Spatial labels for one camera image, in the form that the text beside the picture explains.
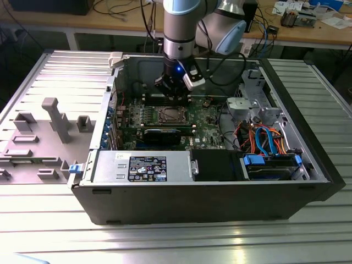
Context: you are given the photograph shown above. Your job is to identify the blue flat box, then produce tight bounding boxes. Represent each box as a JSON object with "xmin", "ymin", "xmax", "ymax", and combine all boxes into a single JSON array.
[{"xmin": 307, "ymin": 0, "xmax": 344, "ymax": 12}]

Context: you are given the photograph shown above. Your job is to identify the copper finned CPU cooler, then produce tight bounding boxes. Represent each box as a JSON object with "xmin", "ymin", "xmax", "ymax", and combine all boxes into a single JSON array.
[{"xmin": 280, "ymin": 7, "xmax": 298, "ymax": 28}]

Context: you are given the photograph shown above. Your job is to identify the silver drive bay cage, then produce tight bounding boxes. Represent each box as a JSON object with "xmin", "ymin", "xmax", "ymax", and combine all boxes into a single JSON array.
[{"xmin": 225, "ymin": 68, "xmax": 288, "ymax": 130}]

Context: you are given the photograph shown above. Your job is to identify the beige case latch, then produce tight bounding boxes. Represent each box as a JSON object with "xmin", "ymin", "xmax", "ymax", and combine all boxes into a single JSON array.
[{"xmin": 108, "ymin": 51, "xmax": 123, "ymax": 68}]

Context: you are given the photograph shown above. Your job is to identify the black computer case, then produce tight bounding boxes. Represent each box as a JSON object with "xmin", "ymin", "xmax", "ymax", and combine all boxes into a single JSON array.
[{"xmin": 8, "ymin": 0, "xmax": 90, "ymax": 16}]

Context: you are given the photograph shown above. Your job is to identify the green motherboard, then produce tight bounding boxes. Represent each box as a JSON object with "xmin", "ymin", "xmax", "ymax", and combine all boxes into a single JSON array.
[{"xmin": 117, "ymin": 95, "xmax": 234, "ymax": 151}]

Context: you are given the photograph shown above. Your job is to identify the black camera cable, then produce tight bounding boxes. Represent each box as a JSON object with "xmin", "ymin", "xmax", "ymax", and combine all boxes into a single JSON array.
[{"xmin": 203, "ymin": 53, "xmax": 248, "ymax": 86}]

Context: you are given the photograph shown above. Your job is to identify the hard disk in blue carrier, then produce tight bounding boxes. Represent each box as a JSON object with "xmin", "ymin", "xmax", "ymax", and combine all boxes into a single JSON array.
[{"xmin": 241, "ymin": 153, "xmax": 303, "ymax": 181}]

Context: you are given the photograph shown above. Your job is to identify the black open PC case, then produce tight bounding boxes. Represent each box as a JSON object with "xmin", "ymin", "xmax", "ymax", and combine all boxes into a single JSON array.
[{"xmin": 67, "ymin": 52, "xmax": 347, "ymax": 226}]

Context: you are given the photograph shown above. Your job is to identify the blue flat data cable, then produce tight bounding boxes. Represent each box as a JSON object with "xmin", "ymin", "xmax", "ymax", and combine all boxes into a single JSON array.
[
  {"xmin": 254, "ymin": 126, "xmax": 267, "ymax": 155},
  {"xmin": 265, "ymin": 128, "xmax": 279, "ymax": 158}
]

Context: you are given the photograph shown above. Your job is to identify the grey parts rack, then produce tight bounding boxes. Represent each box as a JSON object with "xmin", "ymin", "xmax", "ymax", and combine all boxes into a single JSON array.
[{"xmin": 0, "ymin": 97, "xmax": 97, "ymax": 184}]

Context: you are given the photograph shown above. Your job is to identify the wooden desk white frame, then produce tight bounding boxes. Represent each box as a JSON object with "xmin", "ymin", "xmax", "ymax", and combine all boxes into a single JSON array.
[{"xmin": 0, "ymin": 0, "xmax": 352, "ymax": 52}]

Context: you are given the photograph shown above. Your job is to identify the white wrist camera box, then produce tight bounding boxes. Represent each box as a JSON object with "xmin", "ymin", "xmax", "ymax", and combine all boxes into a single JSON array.
[{"xmin": 181, "ymin": 64, "xmax": 206, "ymax": 90}]

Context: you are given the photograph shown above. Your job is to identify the grey metal device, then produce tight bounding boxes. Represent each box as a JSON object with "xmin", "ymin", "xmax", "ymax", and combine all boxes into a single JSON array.
[{"xmin": 296, "ymin": 9, "xmax": 317, "ymax": 28}]

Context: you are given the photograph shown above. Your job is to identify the orange red wire bundle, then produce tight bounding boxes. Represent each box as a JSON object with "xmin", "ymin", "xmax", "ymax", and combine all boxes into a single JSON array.
[{"xmin": 235, "ymin": 120, "xmax": 288, "ymax": 155}]

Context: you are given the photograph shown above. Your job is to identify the white printed papers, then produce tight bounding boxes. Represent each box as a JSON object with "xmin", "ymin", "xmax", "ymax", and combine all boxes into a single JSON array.
[
  {"xmin": 320, "ymin": 16, "xmax": 352, "ymax": 30},
  {"xmin": 272, "ymin": 0, "xmax": 303, "ymax": 16}
]

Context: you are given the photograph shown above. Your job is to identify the silver power supply unit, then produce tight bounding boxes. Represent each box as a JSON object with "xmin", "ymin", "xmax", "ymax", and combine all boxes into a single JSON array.
[{"xmin": 92, "ymin": 150, "xmax": 193, "ymax": 184}]

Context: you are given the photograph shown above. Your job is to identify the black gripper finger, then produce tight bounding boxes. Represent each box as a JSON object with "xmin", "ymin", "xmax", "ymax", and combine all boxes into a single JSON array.
[
  {"xmin": 155, "ymin": 76, "xmax": 173, "ymax": 102},
  {"xmin": 173, "ymin": 87, "xmax": 191, "ymax": 103}
]

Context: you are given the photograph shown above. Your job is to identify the black graphics card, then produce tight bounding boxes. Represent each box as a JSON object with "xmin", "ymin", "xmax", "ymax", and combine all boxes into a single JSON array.
[{"xmin": 142, "ymin": 128, "xmax": 182, "ymax": 146}]

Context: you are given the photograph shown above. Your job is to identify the black RAM slots bank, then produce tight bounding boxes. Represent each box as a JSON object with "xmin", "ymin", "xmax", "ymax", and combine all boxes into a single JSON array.
[
  {"xmin": 142, "ymin": 92, "xmax": 192, "ymax": 107},
  {"xmin": 120, "ymin": 120, "xmax": 196, "ymax": 136}
]

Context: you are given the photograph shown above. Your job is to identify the black CPU socket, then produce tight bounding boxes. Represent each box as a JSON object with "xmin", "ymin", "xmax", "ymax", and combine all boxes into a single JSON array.
[{"xmin": 155, "ymin": 105, "xmax": 191, "ymax": 125}]

